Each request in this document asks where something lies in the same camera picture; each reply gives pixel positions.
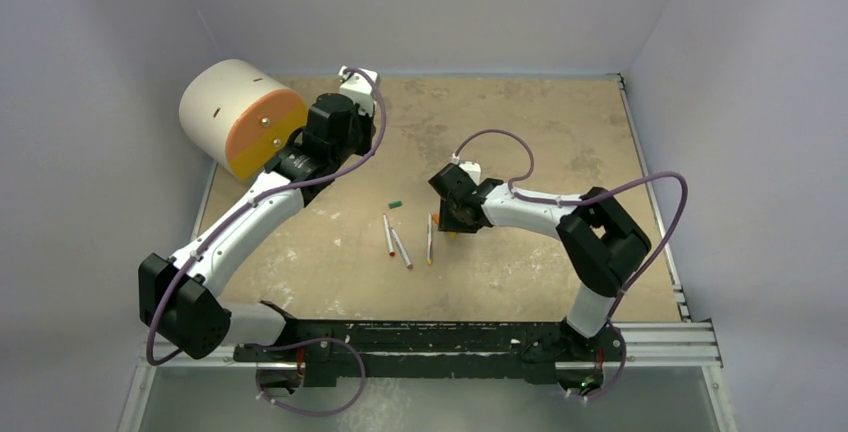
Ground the white pen orange tip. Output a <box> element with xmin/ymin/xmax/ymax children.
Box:
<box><xmin>426</xmin><ymin>213</ymin><xmax>434</xmax><ymax>265</ymax></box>

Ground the white pen grey tip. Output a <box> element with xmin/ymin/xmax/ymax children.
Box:
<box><xmin>389</xmin><ymin>227</ymin><xmax>414</xmax><ymax>270</ymax></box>

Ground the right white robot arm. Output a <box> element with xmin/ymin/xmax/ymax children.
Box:
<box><xmin>429</xmin><ymin>163</ymin><xmax>652</xmax><ymax>359</ymax></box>

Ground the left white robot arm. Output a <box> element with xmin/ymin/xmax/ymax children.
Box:
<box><xmin>138</xmin><ymin>92</ymin><xmax>388</xmax><ymax>366</ymax></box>

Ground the white pen red tip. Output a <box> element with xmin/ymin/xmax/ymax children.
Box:
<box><xmin>382</xmin><ymin>214</ymin><xmax>396</xmax><ymax>257</ymax></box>

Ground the round cream drawer cabinet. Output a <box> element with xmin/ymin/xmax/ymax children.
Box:
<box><xmin>178</xmin><ymin>59</ymin><xmax>308</xmax><ymax>181</ymax></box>

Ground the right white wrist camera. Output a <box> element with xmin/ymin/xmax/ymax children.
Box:
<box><xmin>451</xmin><ymin>157</ymin><xmax>482</xmax><ymax>185</ymax></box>

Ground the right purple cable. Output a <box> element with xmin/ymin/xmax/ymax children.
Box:
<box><xmin>453</xmin><ymin>128</ymin><xmax>690</xmax><ymax>404</ymax></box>

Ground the purple cable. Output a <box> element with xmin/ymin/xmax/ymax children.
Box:
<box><xmin>453</xmin><ymin>128</ymin><xmax>690</xmax><ymax>404</ymax></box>
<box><xmin>145</xmin><ymin>67</ymin><xmax>389</xmax><ymax>417</ymax></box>

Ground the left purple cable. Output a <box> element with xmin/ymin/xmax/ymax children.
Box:
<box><xmin>145</xmin><ymin>67</ymin><xmax>389</xmax><ymax>417</ymax></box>

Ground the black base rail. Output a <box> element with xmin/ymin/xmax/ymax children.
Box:
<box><xmin>234</xmin><ymin>319</ymin><xmax>626</xmax><ymax>389</ymax></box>

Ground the aluminium frame rail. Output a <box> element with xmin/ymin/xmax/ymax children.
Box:
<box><xmin>119</xmin><ymin>319</ymin><xmax>740</xmax><ymax>432</ymax></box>

